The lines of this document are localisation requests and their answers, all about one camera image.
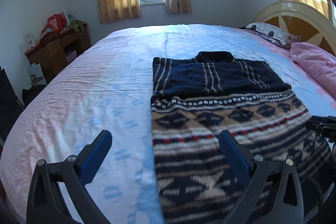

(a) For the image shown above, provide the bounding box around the navy patterned knit sweater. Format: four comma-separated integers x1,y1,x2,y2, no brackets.
150,52,335,223

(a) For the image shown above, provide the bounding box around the pink folded quilt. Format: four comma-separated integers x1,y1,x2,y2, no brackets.
290,42,336,98

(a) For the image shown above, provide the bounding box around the white patterned pillow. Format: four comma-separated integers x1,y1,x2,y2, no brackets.
245,22,301,49

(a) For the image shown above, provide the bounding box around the cream wooden headboard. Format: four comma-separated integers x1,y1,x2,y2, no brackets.
253,1,336,56

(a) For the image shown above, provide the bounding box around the black bag on floor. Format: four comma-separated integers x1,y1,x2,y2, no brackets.
22,85,47,107

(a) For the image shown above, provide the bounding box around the white paper bag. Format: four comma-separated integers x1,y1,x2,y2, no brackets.
28,63,47,86

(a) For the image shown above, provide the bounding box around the blue pink bed sheet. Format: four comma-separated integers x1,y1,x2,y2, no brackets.
1,24,335,223

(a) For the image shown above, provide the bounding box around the dark wooden desk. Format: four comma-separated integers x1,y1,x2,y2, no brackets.
25,24,91,83

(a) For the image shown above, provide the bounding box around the red gift bag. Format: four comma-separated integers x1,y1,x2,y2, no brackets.
47,14,67,32

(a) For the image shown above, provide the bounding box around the green plant on desk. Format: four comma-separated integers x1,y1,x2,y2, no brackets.
69,19,86,35

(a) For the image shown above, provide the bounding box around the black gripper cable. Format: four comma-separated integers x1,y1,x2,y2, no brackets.
299,142,336,219

